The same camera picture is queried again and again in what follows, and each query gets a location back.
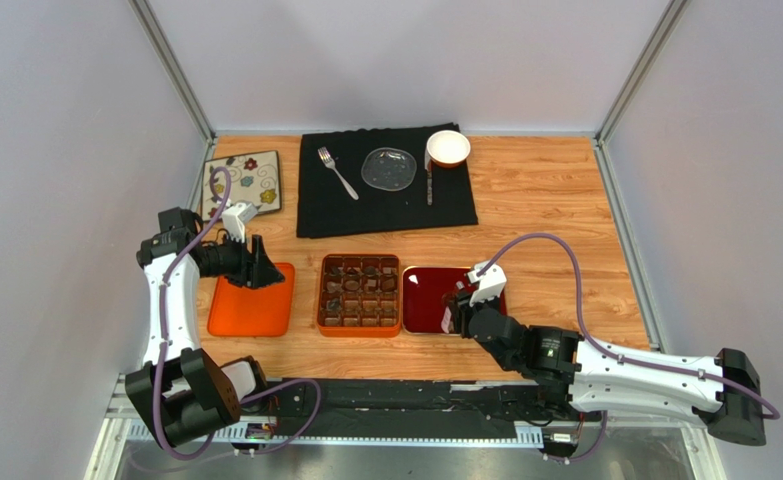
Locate orange chocolate box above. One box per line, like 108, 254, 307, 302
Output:
315, 253, 402, 338

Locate pink handled metal tongs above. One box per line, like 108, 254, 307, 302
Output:
440, 308, 454, 334

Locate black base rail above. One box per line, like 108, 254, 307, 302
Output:
241, 379, 603, 442

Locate purple cable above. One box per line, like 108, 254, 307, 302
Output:
151, 166, 323, 462
477, 232, 782, 464

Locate rectangular milk chocolate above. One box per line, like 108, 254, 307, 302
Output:
363, 279, 378, 293

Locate red lacquer tray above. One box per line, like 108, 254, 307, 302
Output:
401, 266, 508, 337

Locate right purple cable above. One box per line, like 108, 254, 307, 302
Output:
477, 232, 782, 464

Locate light leaf chocolate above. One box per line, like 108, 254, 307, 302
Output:
326, 281, 343, 295

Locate floral square plate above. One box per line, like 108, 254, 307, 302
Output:
200, 150, 283, 222

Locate dark leaf chocolate front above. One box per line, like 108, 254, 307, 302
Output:
326, 298, 341, 311

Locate clear glass plate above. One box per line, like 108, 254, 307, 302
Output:
361, 148, 417, 192

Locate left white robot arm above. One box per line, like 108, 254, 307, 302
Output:
125, 202, 285, 451

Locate dark handled knife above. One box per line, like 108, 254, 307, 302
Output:
426, 166, 433, 206

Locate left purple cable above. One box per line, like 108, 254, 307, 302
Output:
151, 166, 323, 462

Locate orange tin lid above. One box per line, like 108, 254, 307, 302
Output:
207, 262, 296, 337

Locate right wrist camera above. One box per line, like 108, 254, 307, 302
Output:
466, 261, 507, 306

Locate black cloth mat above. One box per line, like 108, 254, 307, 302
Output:
296, 123, 478, 239

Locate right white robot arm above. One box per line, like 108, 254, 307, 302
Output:
443, 291, 766, 446

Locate silver fork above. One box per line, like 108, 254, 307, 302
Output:
318, 147, 360, 201

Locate white orange bowl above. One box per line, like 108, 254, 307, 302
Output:
425, 130, 471, 169

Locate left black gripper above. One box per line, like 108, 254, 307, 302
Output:
197, 231, 284, 290

